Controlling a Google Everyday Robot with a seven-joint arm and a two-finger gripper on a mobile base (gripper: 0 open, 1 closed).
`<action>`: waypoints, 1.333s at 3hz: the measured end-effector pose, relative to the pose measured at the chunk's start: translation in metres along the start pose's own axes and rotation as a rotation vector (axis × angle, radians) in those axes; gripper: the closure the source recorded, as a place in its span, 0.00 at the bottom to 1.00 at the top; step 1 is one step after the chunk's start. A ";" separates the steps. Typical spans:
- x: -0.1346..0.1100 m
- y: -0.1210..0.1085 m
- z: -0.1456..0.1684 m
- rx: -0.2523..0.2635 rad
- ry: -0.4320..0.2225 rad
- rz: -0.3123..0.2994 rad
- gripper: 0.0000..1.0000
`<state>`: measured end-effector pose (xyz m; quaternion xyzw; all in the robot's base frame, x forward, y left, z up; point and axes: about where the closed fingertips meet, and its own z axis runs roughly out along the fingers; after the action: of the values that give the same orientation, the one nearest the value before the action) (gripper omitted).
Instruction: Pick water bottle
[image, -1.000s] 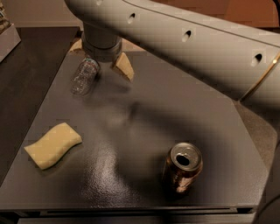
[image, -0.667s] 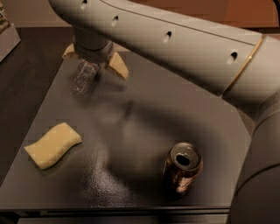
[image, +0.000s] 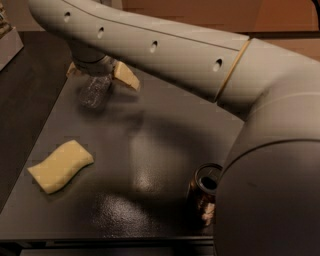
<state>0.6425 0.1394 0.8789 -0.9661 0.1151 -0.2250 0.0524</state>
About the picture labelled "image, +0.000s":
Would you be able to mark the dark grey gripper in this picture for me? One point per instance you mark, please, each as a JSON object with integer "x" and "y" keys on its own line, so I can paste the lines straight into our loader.
{"x": 94, "y": 69}

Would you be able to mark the clear plastic water bottle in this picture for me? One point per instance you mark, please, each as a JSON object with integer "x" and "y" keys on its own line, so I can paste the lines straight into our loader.
{"x": 94, "y": 91}

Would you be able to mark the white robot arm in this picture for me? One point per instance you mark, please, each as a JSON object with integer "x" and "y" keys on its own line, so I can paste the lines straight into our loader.
{"x": 268, "y": 197}

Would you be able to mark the grey box on side table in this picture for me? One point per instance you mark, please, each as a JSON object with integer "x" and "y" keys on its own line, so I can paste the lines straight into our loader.
{"x": 10, "y": 40}

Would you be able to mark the yellow sponge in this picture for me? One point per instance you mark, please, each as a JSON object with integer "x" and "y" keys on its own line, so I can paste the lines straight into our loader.
{"x": 54, "y": 172}

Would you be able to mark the brown soda can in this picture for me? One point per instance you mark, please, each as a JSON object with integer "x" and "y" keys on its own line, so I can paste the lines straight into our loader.
{"x": 201, "y": 196}

